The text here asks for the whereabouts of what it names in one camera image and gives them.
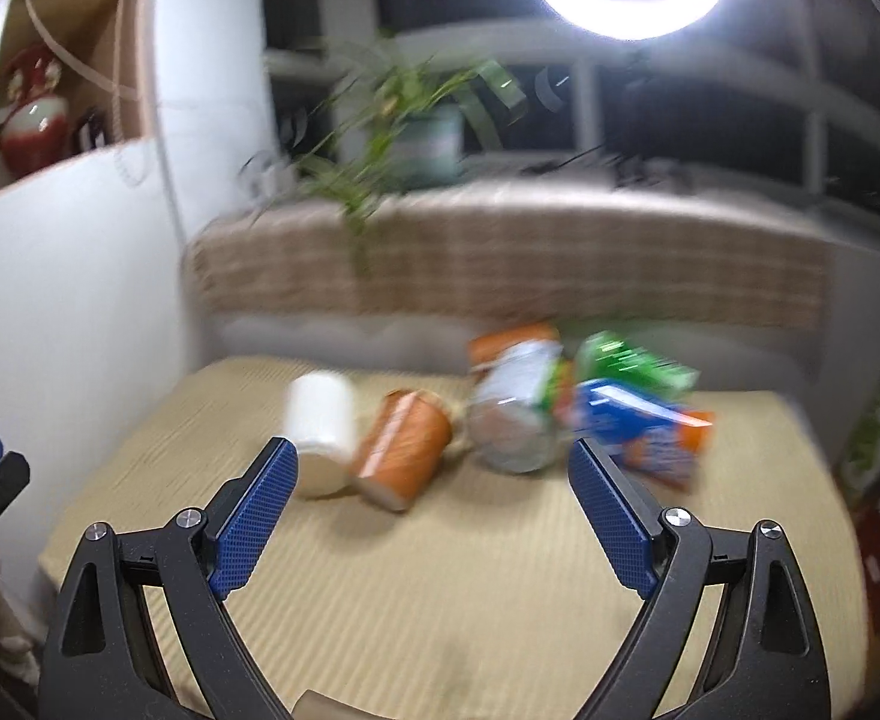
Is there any potted spider plant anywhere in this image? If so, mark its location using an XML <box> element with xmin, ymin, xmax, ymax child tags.
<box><xmin>262</xmin><ymin>34</ymin><xmax>529</xmax><ymax>277</ymax></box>

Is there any clear cup with colourful label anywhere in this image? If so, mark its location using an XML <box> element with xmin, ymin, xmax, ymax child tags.
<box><xmin>465</xmin><ymin>340</ymin><xmax>561</xmax><ymax>475</ymax></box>

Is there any wooden wall shelf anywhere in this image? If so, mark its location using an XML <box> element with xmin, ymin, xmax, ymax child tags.
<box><xmin>0</xmin><ymin>0</ymin><xmax>152</xmax><ymax>188</ymax></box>

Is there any orange cup at back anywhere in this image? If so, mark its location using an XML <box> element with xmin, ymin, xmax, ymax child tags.
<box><xmin>467</xmin><ymin>322</ymin><xmax>560</xmax><ymax>377</ymax></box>

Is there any red white ceramic vase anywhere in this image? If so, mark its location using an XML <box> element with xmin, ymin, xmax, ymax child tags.
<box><xmin>0</xmin><ymin>43</ymin><xmax>70</xmax><ymax>179</ymax></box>

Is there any brown plaid blanket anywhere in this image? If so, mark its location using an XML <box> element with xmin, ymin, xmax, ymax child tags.
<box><xmin>186</xmin><ymin>181</ymin><xmax>833</xmax><ymax>330</ymax></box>

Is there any white plastic cup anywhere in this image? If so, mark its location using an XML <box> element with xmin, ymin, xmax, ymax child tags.
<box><xmin>284</xmin><ymin>371</ymin><xmax>357</xmax><ymax>499</ymax></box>

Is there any blue orange Arctic Ocean cup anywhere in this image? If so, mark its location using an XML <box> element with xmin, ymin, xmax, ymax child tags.
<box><xmin>573</xmin><ymin>379</ymin><xmax>713</xmax><ymax>489</ymax></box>

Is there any green patterned cup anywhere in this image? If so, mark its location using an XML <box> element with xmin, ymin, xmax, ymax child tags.
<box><xmin>573</xmin><ymin>330</ymin><xmax>700</xmax><ymax>400</ymax></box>

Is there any white cable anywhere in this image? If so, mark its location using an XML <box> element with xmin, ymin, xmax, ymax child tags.
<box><xmin>22</xmin><ymin>0</ymin><xmax>149</xmax><ymax>189</ymax></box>

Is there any orange paper cup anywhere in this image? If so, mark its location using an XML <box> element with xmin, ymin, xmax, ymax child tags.
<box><xmin>349</xmin><ymin>388</ymin><xmax>454</xmax><ymax>512</ymax></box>

